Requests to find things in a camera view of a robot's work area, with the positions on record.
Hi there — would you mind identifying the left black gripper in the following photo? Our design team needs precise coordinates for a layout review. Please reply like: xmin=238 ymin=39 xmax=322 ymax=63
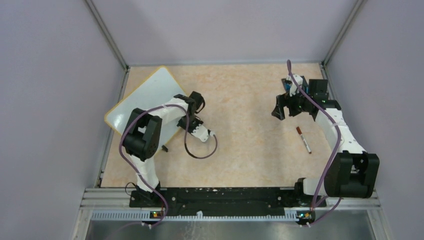
xmin=176 ymin=114 xmax=203 ymax=137

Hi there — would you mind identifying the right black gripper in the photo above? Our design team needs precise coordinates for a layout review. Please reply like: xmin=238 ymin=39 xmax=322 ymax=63
xmin=272 ymin=86 xmax=313 ymax=120

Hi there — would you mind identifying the red-capped whiteboard marker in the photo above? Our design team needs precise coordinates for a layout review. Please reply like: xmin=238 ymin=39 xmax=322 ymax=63
xmin=296 ymin=126 xmax=312 ymax=154

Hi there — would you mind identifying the yellow-framed whiteboard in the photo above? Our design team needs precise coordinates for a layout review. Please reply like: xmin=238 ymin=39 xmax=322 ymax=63
xmin=104 ymin=66 xmax=187 ymax=153

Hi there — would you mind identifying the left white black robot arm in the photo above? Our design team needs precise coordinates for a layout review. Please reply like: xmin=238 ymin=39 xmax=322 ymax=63
xmin=119 ymin=91 xmax=211 ymax=207

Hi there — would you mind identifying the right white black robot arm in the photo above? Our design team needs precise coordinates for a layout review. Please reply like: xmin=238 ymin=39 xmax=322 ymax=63
xmin=271 ymin=75 xmax=380 ymax=206

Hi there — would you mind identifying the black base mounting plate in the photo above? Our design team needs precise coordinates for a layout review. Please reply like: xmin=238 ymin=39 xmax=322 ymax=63
xmin=129 ymin=187 xmax=313 ymax=217

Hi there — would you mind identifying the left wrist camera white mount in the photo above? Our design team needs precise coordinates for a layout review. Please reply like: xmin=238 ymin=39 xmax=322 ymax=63
xmin=190 ymin=124 xmax=215 ymax=143

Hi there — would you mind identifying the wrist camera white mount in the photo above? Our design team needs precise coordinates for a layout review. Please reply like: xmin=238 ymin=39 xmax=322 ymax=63
xmin=190 ymin=124 xmax=215 ymax=143
xmin=281 ymin=74 xmax=309 ymax=97

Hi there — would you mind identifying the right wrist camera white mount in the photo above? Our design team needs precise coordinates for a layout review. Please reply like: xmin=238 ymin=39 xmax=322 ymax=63
xmin=281 ymin=74 xmax=309 ymax=97

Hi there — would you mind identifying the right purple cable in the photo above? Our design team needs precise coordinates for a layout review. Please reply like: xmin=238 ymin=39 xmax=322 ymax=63
xmin=286 ymin=59 xmax=343 ymax=227

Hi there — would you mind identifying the white cable duct strip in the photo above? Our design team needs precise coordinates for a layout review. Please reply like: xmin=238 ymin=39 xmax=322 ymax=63
xmin=91 ymin=210 xmax=299 ymax=222

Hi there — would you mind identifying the aluminium frame rail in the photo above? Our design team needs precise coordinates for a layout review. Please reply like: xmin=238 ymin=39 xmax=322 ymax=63
xmin=72 ymin=187 xmax=392 ymax=240

